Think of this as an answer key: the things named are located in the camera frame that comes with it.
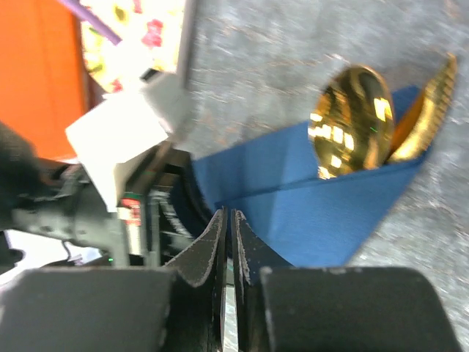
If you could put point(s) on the orange plastic basin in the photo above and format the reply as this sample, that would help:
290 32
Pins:
44 86

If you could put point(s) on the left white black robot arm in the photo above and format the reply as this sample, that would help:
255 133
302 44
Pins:
21 173

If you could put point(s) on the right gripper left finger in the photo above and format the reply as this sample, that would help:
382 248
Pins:
176 307

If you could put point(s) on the floral rectangular tray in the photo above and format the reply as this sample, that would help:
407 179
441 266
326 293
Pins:
153 34

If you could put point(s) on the gold spoon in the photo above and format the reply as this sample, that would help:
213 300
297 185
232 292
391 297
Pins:
352 124

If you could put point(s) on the dark blue paper napkin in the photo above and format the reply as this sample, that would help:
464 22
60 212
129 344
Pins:
310 222

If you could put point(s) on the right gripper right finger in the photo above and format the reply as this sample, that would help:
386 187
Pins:
284 308

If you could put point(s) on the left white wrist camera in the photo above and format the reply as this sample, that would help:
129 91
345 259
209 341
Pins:
112 139

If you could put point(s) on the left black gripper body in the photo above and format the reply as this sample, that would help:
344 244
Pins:
161 212

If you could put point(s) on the gold knife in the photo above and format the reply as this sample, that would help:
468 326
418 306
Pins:
419 126

